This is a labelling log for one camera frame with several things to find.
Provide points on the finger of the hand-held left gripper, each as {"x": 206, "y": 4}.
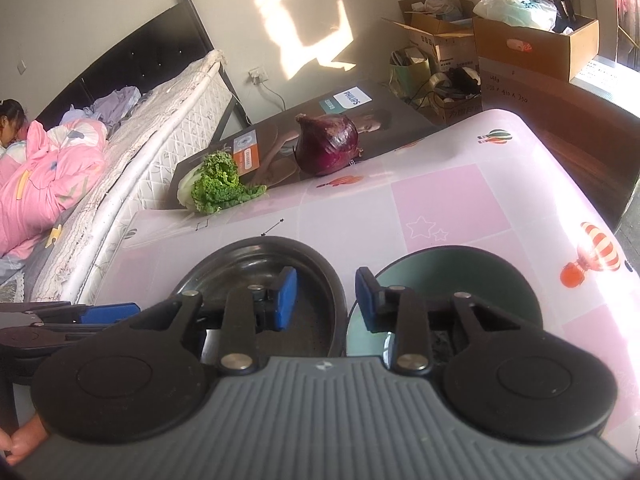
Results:
{"x": 85, "y": 331}
{"x": 107, "y": 312}

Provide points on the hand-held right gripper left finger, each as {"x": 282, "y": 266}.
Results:
{"x": 286, "y": 300}

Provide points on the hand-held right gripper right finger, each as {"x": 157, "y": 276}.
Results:
{"x": 365, "y": 302}

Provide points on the dark-rimmed steel bowl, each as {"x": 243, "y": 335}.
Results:
{"x": 305, "y": 300}

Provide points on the teal ceramic bowl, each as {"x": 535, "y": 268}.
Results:
{"x": 440, "y": 272}

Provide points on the person's left hand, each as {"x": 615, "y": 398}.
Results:
{"x": 22, "y": 440}

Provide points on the napa cabbage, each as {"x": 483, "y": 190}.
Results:
{"x": 220, "y": 187}

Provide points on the pink checked tablecloth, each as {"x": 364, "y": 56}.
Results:
{"x": 450, "y": 200}

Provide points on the pink printed blanket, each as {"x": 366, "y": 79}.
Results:
{"x": 45, "y": 175}

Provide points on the red onion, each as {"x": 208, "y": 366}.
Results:
{"x": 327, "y": 144}

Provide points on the white quilted mattress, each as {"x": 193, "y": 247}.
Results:
{"x": 150, "y": 150}

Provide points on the printed appliance box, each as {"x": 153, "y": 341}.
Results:
{"x": 280, "y": 130}

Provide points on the lilac cloth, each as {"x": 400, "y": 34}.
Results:
{"x": 117, "y": 102}

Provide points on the small cardboard box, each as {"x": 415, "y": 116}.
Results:
{"x": 457, "y": 107}

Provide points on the clear tape roll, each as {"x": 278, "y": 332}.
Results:
{"x": 441, "y": 84}

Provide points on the pale green paper bag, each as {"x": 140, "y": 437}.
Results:
{"x": 407, "y": 72}

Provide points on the black bed headboard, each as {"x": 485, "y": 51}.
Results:
{"x": 125, "y": 55}

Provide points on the large dark cardboard box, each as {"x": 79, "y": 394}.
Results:
{"x": 560, "y": 110}

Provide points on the open printed cardboard box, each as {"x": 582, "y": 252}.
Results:
{"x": 440, "y": 35}

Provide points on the brown cardboard box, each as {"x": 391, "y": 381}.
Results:
{"x": 530, "y": 52}

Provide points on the white plastic bag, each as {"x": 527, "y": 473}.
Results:
{"x": 520, "y": 10}

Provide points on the red patterned curtain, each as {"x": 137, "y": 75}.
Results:
{"x": 629, "y": 10}

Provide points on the wall socket with plug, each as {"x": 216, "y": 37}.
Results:
{"x": 259, "y": 75}

